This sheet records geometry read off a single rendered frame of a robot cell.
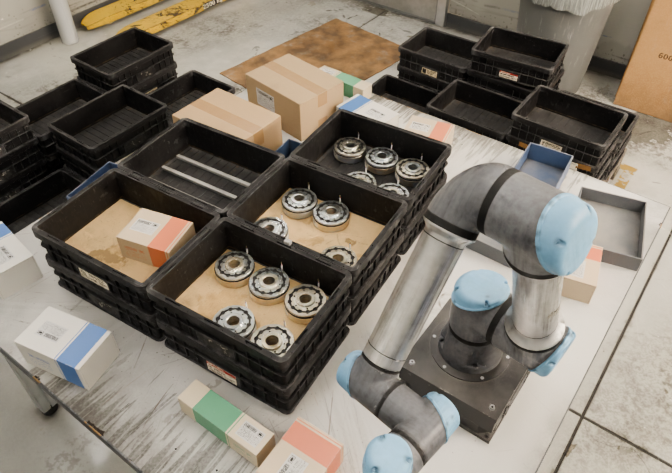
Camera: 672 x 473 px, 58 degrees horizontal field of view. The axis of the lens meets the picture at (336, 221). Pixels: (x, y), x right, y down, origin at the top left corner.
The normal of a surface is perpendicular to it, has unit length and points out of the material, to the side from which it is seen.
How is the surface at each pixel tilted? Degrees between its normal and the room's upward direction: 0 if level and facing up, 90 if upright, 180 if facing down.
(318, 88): 0
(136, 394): 0
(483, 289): 9
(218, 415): 0
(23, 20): 90
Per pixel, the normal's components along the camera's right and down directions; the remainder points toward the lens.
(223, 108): 0.00, -0.73
